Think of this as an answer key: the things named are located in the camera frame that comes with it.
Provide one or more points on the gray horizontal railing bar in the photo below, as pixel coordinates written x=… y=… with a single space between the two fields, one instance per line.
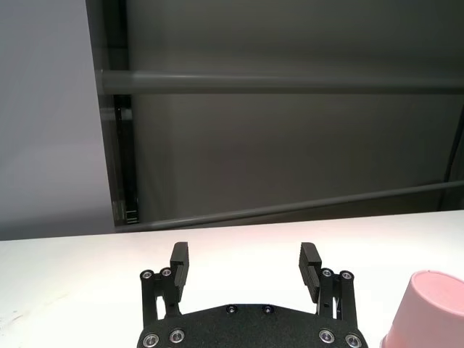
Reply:
x=253 y=82
x=290 y=208

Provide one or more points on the pink plastic cup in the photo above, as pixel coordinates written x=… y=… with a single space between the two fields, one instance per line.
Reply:
x=431 y=311

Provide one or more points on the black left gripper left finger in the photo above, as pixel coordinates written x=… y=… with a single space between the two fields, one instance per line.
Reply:
x=179 y=268

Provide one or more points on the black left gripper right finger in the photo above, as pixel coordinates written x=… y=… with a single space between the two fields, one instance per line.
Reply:
x=310 y=268

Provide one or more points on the gray vertical railing post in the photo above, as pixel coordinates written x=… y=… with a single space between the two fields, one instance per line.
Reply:
x=451 y=163

